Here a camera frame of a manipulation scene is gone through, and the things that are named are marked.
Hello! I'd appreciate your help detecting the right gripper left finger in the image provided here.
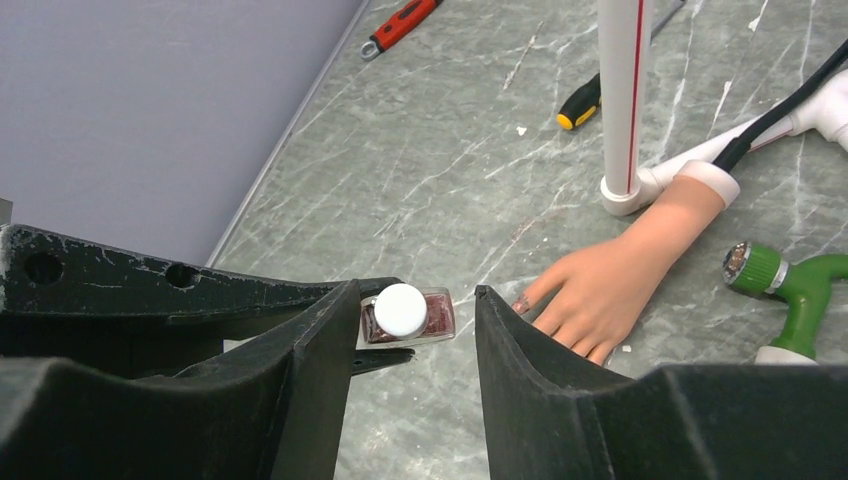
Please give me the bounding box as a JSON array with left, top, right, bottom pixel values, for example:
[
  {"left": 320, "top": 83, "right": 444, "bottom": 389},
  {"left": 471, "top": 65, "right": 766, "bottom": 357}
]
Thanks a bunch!
[{"left": 1, "top": 281, "right": 360, "bottom": 479}]

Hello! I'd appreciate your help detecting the mannequin practice hand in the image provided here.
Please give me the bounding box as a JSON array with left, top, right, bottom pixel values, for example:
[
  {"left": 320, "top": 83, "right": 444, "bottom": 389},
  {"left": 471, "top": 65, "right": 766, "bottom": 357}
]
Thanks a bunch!
[{"left": 512, "top": 161, "right": 740, "bottom": 365}]

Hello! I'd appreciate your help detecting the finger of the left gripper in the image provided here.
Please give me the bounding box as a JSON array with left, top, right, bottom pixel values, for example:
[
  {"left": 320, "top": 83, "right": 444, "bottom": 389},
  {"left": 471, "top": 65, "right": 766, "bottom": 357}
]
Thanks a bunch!
[
  {"left": 0, "top": 314, "right": 416, "bottom": 380},
  {"left": 0, "top": 223, "right": 404, "bottom": 319}
]

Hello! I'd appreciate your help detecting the nail polish bottle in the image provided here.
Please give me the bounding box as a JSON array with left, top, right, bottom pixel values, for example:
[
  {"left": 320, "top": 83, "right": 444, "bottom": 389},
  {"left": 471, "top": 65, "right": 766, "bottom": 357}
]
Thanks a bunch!
[{"left": 357, "top": 283, "right": 456, "bottom": 350}]

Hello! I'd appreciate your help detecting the red adjustable wrench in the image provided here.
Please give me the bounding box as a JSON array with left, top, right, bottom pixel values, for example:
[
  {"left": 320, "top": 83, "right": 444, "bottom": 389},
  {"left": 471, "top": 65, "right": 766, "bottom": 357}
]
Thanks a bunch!
[{"left": 359, "top": 0, "right": 442, "bottom": 62}]

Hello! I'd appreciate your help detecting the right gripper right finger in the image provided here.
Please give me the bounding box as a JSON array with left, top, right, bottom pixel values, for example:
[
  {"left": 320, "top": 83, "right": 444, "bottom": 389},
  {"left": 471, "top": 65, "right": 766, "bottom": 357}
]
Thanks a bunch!
[{"left": 475, "top": 285, "right": 847, "bottom": 479}]

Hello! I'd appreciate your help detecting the black yellow screwdriver far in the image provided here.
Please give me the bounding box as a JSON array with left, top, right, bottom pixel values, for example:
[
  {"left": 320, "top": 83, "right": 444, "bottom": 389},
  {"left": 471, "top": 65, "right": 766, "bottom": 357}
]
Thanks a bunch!
[{"left": 556, "top": 0, "right": 687, "bottom": 131}]

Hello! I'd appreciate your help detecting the green hose nozzle fitting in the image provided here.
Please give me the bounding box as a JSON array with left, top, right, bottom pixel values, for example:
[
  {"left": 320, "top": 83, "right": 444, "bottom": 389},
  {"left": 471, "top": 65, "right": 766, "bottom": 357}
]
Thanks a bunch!
[{"left": 722, "top": 241, "right": 847, "bottom": 365}]

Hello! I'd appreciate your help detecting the white PVC pipe frame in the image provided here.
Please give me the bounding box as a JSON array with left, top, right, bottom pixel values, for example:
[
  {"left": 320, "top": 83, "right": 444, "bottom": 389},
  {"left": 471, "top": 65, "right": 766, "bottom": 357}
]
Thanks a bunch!
[{"left": 604, "top": 1, "right": 847, "bottom": 216}]

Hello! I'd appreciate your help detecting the black suction mount stalk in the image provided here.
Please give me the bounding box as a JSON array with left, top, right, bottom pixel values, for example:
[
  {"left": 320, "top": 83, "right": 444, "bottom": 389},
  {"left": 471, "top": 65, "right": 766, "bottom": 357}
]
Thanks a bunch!
[{"left": 713, "top": 41, "right": 847, "bottom": 173}]

